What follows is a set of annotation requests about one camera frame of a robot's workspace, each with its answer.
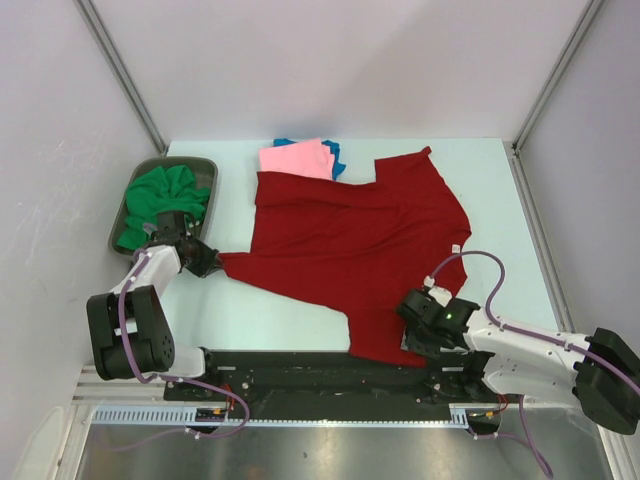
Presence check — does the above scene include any grey plastic tray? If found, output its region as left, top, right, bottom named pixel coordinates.
left=108, top=156, right=218, bottom=260

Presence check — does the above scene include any red t shirt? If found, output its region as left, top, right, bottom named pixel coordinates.
left=220, top=147, right=471, bottom=367

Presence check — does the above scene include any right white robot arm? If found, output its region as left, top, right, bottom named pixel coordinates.
left=396, top=287, right=639, bottom=435

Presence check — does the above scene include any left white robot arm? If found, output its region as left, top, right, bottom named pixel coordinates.
left=86, top=210, right=221, bottom=400

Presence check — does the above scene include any green t shirt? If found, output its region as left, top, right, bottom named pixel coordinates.
left=116, top=165, right=211, bottom=251

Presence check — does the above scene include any pink folded t shirt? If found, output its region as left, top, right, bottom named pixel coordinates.
left=258, top=138, right=335, bottom=181

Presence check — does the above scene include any blue folded t shirt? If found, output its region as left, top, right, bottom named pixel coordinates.
left=273, top=137, right=348, bottom=182

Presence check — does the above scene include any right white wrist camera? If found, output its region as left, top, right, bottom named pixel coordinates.
left=423, top=276, right=453, bottom=307

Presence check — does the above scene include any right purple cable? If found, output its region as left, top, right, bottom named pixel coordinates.
left=429, top=249, right=640, bottom=476

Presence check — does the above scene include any white slotted cable duct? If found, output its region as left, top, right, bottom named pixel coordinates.
left=92, top=405, right=501, bottom=430

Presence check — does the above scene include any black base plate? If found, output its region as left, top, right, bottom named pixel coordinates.
left=164, top=351, right=515, bottom=425

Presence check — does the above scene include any right aluminium side rail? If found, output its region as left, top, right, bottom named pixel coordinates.
left=503, top=142, right=575, bottom=332

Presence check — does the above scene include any left aluminium frame post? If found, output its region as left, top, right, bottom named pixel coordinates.
left=73, top=0, right=168, bottom=155

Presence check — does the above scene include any aluminium frame post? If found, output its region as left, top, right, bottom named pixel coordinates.
left=73, top=0, right=168, bottom=155
left=511, top=0, right=608, bottom=156

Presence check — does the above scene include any right aluminium frame post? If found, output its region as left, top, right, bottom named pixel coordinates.
left=511, top=0, right=608, bottom=156

